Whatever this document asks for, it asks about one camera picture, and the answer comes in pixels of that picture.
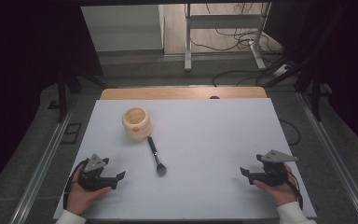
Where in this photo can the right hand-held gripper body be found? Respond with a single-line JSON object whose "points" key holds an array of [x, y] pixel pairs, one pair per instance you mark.
{"points": [[273, 174]]}

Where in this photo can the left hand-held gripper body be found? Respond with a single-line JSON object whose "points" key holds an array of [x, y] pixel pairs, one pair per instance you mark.
{"points": [[90, 180]]}

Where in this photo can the person's left hand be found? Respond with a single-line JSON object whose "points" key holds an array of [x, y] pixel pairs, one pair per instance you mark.
{"points": [[80, 199]]}

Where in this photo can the person's right hand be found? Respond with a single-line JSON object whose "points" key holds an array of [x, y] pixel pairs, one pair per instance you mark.
{"points": [[281, 194]]}

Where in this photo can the black makeup brush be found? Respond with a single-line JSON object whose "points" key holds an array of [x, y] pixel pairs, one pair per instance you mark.
{"points": [[154, 151]]}

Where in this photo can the cream ribbed cup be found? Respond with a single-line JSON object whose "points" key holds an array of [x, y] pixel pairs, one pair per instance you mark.
{"points": [[136, 129]]}

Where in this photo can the black floor plate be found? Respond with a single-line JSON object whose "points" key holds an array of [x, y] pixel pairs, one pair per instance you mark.
{"points": [[71, 133]]}

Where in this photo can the white table mat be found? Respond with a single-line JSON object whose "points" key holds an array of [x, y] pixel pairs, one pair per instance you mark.
{"points": [[205, 140]]}

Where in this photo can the black table grommet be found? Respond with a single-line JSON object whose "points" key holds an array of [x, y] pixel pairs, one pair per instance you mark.
{"points": [[214, 97]]}

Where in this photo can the black metal stand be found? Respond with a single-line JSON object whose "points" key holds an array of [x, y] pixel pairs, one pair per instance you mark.
{"points": [[315, 93], [62, 93]]}

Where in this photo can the white power strip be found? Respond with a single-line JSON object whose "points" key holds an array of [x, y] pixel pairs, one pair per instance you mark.
{"points": [[281, 70]]}

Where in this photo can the metal floor rail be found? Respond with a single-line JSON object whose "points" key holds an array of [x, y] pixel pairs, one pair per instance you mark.
{"points": [[338, 165], [40, 171]]}

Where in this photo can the white metal desk frame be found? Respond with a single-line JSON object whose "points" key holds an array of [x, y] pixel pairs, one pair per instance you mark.
{"points": [[187, 40]]}

